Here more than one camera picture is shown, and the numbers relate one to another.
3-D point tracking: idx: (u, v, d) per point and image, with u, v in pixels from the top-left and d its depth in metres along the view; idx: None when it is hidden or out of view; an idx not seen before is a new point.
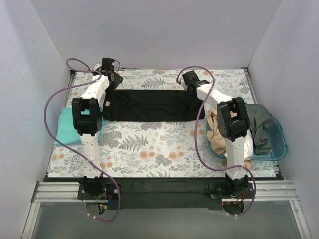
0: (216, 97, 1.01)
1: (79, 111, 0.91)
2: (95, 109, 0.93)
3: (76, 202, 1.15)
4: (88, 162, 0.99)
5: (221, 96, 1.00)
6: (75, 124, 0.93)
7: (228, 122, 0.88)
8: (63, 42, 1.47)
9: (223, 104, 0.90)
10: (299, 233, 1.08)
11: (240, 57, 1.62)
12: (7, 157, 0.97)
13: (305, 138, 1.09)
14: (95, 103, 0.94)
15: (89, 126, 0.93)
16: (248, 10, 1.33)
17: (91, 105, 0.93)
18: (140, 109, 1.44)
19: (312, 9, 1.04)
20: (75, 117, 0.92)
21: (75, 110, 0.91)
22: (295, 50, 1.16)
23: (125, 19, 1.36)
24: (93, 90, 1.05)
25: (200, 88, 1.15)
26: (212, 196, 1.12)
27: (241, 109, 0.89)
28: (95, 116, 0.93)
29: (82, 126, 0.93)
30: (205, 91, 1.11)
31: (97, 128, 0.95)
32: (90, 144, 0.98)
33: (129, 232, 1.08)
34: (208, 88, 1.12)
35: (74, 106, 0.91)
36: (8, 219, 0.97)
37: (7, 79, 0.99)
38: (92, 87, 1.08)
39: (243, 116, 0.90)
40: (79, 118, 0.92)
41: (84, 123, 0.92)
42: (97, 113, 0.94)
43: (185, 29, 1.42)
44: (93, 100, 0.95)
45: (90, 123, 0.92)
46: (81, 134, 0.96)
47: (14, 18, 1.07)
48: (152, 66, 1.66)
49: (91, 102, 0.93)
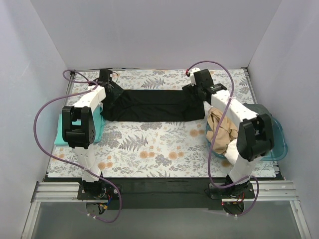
0: (237, 110, 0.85)
1: (69, 121, 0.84)
2: (87, 120, 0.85)
3: (76, 202, 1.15)
4: (86, 170, 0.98)
5: (242, 111, 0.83)
6: (65, 135, 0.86)
7: (251, 143, 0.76)
8: (63, 42, 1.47)
9: (247, 122, 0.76)
10: (299, 233, 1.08)
11: (240, 57, 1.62)
12: (8, 157, 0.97)
13: (305, 138, 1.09)
14: (87, 112, 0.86)
15: (79, 138, 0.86)
16: (248, 10, 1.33)
17: (82, 115, 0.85)
18: (140, 109, 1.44)
19: (312, 9, 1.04)
20: (66, 127, 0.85)
21: (65, 120, 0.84)
22: (295, 50, 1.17)
23: (125, 19, 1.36)
24: (87, 98, 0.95)
25: (216, 95, 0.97)
26: (212, 196, 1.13)
27: (267, 128, 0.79)
28: (87, 127, 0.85)
29: (72, 138, 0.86)
30: (222, 101, 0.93)
31: (89, 140, 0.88)
32: (84, 155, 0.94)
33: (129, 232, 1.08)
34: (226, 97, 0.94)
35: (65, 115, 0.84)
36: (8, 219, 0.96)
37: (7, 79, 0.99)
38: (86, 95, 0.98)
39: (267, 136, 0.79)
40: (70, 129, 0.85)
41: (75, 134, 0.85)
42: (89, 123, 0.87)
43: (185, 29, 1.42)
44: (85, 108, 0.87)
45: (82, 135, 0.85)
46: (74, 145, 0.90)
47: (14, 18, 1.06)
48: (152, 66, 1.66)
49: (83, 111, 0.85)
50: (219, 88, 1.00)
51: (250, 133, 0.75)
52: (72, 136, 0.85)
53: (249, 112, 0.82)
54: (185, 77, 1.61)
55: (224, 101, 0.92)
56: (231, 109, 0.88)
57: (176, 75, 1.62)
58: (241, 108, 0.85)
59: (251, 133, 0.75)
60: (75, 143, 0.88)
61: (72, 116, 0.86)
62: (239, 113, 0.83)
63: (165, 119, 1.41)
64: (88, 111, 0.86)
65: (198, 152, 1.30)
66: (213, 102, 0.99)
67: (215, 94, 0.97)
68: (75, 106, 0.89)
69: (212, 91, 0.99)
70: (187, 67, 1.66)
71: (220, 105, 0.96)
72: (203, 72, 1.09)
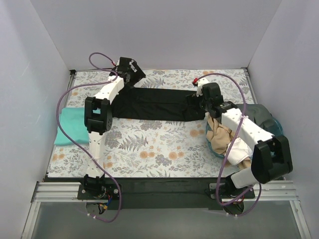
0: (251, 132, 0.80)
1: (91, 110, 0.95)
2: (106, 111, 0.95)
3: (76, 202, 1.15)
4: (93, 159, 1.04)
5: (256, 131, 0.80)
6: (85, 121, 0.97)
7: (267, 167, 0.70)
8: (63, 42, 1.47)
9: (263, 144, 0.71)
10: (299, 233, 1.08)
11: (240, 57, 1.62)
12: (8, 157, 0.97)
13: (305, 138, 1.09)
14: (107, 104, 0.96)
15: (98, 125, 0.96)
16: (248, 10, 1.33)
17: (102, 106, 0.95)
18: (141, 109, 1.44)
19: (312, 9, 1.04)
20: (87, 114, 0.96)
21: (87, 108, 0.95)
22: (295, 50, 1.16)
23: (125, 19, 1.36)
24: (107, 90, 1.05)
25: (227, 113, 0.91)
26: (212, 196, 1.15)
27: (284, 150, 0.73)
28: (105, 117, 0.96)
29: (92, 124, 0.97)
30: (234, 120, 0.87)
31: (106, 128, 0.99)
32: (97, 142, 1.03)
33: (129, 232, 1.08)
34: (237, 115, 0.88)
35: (86, 104, 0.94)
36: (8, 220, 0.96)
37: (7, 79, 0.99)
38: (107, 86, 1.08)
39: (285, 158, 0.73)
40: (90, 117, 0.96)
41: (94, 121, 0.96)
42: (107, 113, 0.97)
43: (185, 29, 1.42)
44: (105, 100, 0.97)
45: (100, 123, 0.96)
46: (90, 131, 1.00)
47: (14, 19, 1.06)
48: (152, 66, 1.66)
49: (104, 103, 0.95)
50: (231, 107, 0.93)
51: (266, 155, 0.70)
52: (91, 122, 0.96)
53: (264, 133, 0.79)
54: (185, 77, 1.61)
55: (235, 120, 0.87)
56: (243, 130, 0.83)
57: (176, 75, 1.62)
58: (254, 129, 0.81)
59: (267, 157, 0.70)
60: (94, 129, 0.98)
61: (92, 106, 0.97)
62: (253, 134, 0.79)
63: (165, 119, 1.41)
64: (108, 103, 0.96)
65: (198, 152, 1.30)
66: (222, 121, 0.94)
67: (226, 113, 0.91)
68: (95, 97, 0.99)
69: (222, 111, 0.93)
70: (187, 67, 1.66)
71: (230, 124, 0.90)
72: (212, 88, 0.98)
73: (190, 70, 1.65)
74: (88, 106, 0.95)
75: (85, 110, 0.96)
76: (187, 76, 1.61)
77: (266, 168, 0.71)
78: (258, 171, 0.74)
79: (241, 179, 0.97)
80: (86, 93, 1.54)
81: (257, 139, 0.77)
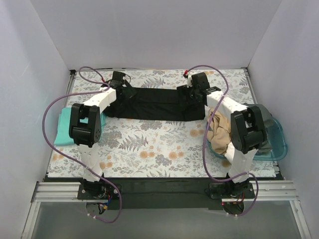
0: (229, 105, 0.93)
1: (77, 119, 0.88)
2: (94, 120, 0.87)
3: (76, 202, 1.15)
4: (87, 169, 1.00)
5: (234, 105, 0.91)
6: (71, 131, 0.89)
7: (242, 134, 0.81)
8: (63, 42, 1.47)
9: (238, 113, 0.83)
10: (299, 233, 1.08)
11: (240, 57, 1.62)
12: (8, 157, 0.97)
13: (306, 138, 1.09)
14: (96, 111, 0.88)
15: (84, 136, 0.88)
16: (248, 10, 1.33)
17: (91, 114, 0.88)
18: (140, 109, 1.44)
19: (312, 9, 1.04)
20: (73, 124, 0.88)
21: (74, 116, 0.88)
22: (295, 50, 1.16)
23: (126, 19, 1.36)
24: (97, 98, 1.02)
25: (211, 95, 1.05)
26: (212, 196, 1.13)
27: (258, 119, 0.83)
28: (92, 126, 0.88)
29: (78, 135, 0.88)
30: (216, 99, 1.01)
31: (93, 139, 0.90)
32: (88, 153, 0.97)
33: (129, 232, 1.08)
34: (219, 95, 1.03)
35: (73, 112, 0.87)
36: (8, 220, 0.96)
37: (7, 79, 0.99)
38: (97, 96, 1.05)
39: (259, 126, 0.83)
40: (77, 126, 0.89)
41: (79, 131, 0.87)
42: (95, 123, 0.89)
43: (185, 29, 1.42)
44: (94, 107, 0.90)
45: (87, 133, 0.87)
46: (78, 143, 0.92)
47: (15, 19, 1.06)
48: (152, 66, 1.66)
49: (92, 110, 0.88)
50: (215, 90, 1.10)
51: (240, 123, 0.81)
52: (77, 132, 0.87)
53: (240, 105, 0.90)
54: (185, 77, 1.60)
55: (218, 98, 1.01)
56: (224, 105, 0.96)
57: (176, 75, 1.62)
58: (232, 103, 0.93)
59: (241, 124, 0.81)
60: (80, 140, 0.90)
61: (79, 114, 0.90)
62: (232, 107, 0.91)
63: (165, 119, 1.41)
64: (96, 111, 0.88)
65: (198, 152, 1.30)
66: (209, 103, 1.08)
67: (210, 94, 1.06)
68: (84, 104, 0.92)
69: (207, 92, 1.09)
70: (187, 67, 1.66)
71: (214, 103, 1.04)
72: (200, 75, 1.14)
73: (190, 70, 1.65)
74: (75, 114, 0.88)
75: (71, 119, 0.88)
76: None
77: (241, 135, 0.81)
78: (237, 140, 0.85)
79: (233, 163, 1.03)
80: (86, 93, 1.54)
81: (234, 109, 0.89)
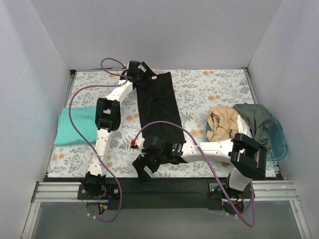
0: (215, 151, 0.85)
1: (101, 110, 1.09)
2: (116, 112, 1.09)
3: (76, 202, 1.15)
4: (97, 155, 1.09)
5: (219, 147, 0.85)
6: (96, 120, 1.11)
7: (254, 166, 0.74)
8: (63, 41, 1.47)
9: (235, 154, 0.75)
10: (299, 233, 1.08)
11: (240, 57, 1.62)
12: (8, 157, 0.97)
13: (306, 138, 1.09)
14: (116, 105, 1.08)
15: (107, 124, 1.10)
16: (248, 10, 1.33)
17: (112, 107, 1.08)
18: (141, 108, 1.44)
19: (312, 9, 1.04)
20: (97, 114, 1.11)
21: (98, 108, 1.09)
22: (295, 50, 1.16)
23: (125, 18, 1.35)
24: (117, 92, 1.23)
25: (184, 155, 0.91)
26: (212, 196, 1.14)
27: (250, 141, 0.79)
28: (114, 116, 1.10)
29: (102, 123, 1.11)
30: (193, 153, 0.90)
31: (114, 127, 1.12)
32: (104, 139, 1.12)
33: (129, 232, 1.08)
34: (191, 148, 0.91)
35: (98, 105, 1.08)
36: (8, 220, 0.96)
37: (7, 78, 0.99)
38: (116, 89, 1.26)
39: (255, 146, 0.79)
40: (101, 116, 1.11)
41: (104, 121, 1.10)
42: (116, 114, 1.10)
43: (185, 29, 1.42)
44: (115, 101, 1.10)
45: (109, 122, 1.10)
46: (99, 128, 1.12)
47: (15, 18, 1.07)
48: (152, 66, 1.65)
49: (113, 104, 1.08)
50: (181, 146, 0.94)
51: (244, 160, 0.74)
52: (101, 122, 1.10)
53: (226, 145, 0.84)
54: (185, 77, 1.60)
55: (195, 153, 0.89)
56: (208, 155, 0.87)
57: (176, 75, 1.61)
58: (214, 148, 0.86)
59: (246, 159, 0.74)
60: (103, 128, 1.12)
61: (103, 107, 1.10)
62: (219, 153, 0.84)
63: (162, 130, 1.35)
64: (117, 105, 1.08)
65: None
66: (187, 161, 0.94)
67: (182, 154, 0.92)
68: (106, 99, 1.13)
69: (178, 155, 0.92)
70: (188, 67, 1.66)
71: (195, 157, 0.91)
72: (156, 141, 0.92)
73: (190, 70, 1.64)
74: (98, 107, 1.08)
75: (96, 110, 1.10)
76: (187, 76, 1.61)
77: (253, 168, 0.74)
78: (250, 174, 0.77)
79: (238, 179, 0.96)
80: (86, 92, 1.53)
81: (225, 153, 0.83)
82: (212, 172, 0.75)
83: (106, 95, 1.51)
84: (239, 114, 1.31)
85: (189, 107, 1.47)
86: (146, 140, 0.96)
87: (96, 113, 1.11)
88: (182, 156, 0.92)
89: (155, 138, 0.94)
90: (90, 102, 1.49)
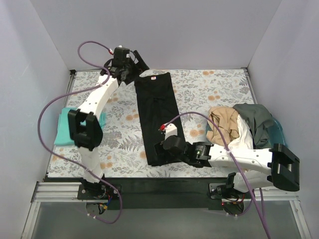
0: (250, 160, 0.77)
1: (75, 126, 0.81)
2: (92, 127, 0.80)
3: (76, 202, 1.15)
4: (88, 171, 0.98)
5: (256, 156, 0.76)
6: (72, 137, 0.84)
7: (293, 180, 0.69)
8: (63, 42, 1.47)
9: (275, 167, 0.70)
10: (299, 233, 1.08)
11: (240, 57, 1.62)
12: (8, 156, 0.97)
13: (306, 138, 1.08)
14: (93, 120, 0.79)
15: (85, 142, 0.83)
16: (248, 10, 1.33)
17: (88, 123, 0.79)
18: (141, 108, 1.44)
19: (312, 9, 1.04)
20: (72, 130, 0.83)
21: (71, 124, 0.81)
22: (295, 50, 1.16)
23: (125, 19, 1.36)
24: (95, 99, 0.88)
25: (211, 160, 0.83)
26: (212, 196, 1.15)
27: (289, 153, 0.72)
28: (91, 134, 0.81)
29: (79, 141, 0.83)
30: (225, 159, 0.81)
31: (95, 144, 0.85)
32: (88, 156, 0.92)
33: (129, 231, 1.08)
34: (222, 154, 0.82)
35: (70, 119, 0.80)
36: (8, 219, 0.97)
37: (7, 79, 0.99)
38: (94, 93, 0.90)
39: (293, 158, 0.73)
40: (76, 133, 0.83)
41: (79, 138, 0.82)
42: (95, 129, 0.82)
43: (185, 29, 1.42)
44: (91, 115, 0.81)
45: (86, 140, 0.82)
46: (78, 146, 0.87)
47: (15, 19, 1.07)
48: (152, 66, 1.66)
49: (88, 119, 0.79)
50: (207, 149, 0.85)
51: (286, 172, 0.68)
52: (77, 139, 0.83)
53: (263, 154, 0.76)
54: (185, 77, 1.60)
55: (227, 158, 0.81)
56: (240, 162, 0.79)
57: (176, 75, 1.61)
58: (250, 156, 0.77)
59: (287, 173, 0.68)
60: (81, 146, 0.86)
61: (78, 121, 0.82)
62: (256, 162, 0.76)
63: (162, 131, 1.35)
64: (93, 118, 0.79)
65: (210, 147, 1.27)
66: (214, 166, 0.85)
67: (210, 159, 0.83)
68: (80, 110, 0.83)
69: (205, 159, 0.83)
70: (188, 67, 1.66)
71: (223, 163, 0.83)
72: (178, 145, 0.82)
73: (190, 71, 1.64)
74: (71, 121, 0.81)
75: (69, 126, 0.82)
76: (187, 76, 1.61)
77: (291, 180, 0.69)
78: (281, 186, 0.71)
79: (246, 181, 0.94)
80: (86, 92, 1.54)
81: (263, 163, 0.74)
82: (244, 180, 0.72)
83: None
84: (239, 114, 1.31)
85: (189, 107, 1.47)
86: (166, 141, 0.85)
87: (70, 128, 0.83)
88: (210, 160, 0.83)
89: (177, 140, 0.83)
90: None
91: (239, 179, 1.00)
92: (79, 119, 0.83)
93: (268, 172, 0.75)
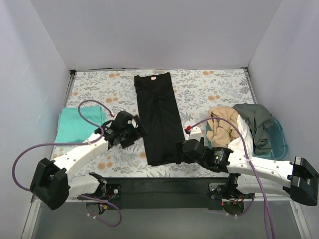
0: (270, 171, 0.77)
1: (40, 177, 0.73)
2: (56, 187, 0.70)
3: (76, 202, 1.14)
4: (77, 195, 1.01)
5: (276, 168, 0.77)
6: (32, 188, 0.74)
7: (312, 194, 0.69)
8: (63, 42, 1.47)
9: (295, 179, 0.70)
10: (299, 233, 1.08)
11: (240, 57, 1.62)
12: (8, 157, 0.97)
13: (306, 138, 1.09)
14: (60, 178, 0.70)
15: (44, 198, 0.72)
16: (248, 10, 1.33)
17: (54, 179, 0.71)
18: (141, 108, 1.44)
19: (311, 9, 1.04)
20: (35, 181, 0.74)
21: (37, 173, 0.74)
22: (295, 50, 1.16)
23: (125, 19, 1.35)
24: (75, 155, 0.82)
25: (230, 166, 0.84)
26: (212, 196, 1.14)
27: (309, 168, 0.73)
28: (52, 192, 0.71)
29: (38, 194, 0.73)
30: (243, 167, 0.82)
31: (54, 204, 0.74)
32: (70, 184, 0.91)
33: (129, 231, 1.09)
34: (240, 162, 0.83)
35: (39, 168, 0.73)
36: (8, 219, 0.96)
37: (7, 79, 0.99)
38: (78, 149, 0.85)
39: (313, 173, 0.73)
40: (38, 185, 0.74)
41: (40, 192, 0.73)
42: (59, 189, 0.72)
43: (185, 29, 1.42)
44: (62, 172, 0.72)
45: (46, 196, 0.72)
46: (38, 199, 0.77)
47: (15, 19, 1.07)
48: (152, 66, 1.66)
49: (56, 176, 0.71)
50: (225, 155, 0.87)
51: (305, 186, 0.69)
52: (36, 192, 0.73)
53: (283, 166, 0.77)
54: (185, 77, 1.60)
55: (245, 167, 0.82)
56: (259, 171, 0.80)
57: (176, 75, 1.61)
58: (270, 167, 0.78)
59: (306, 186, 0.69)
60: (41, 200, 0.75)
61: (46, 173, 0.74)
62: (276, 173, 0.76)
63: (162, 132, 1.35)
64: (62, 178, 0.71)
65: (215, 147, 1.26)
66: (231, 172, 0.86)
67: (229, 165, 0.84)
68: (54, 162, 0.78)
69: (223, 165, 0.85)
70: (188, 67, 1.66)
71: (241, 171, 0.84)
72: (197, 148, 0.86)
73: (190, 70, 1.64)
74: (40, 172, 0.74)
75: (35, 176, 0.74)
76: (187, 76, 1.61)
77: (309, 194, 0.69)
78: (298, 198, 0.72)
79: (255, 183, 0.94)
80: (86, 92, 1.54)
81: (281, 175, 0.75)
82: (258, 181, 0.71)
83: (106, 95, 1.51)
84: (240, 114, 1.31)
85: (189, 107, 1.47)
86: (186, 144, 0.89)
87: (33, 178, 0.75)
88: (228, 167, 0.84)
89: (198, 144, 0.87)
90: (90, 103, 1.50)
91: (243, 180, 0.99)
92: (50, 172, 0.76)
93: (288, 184, 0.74)
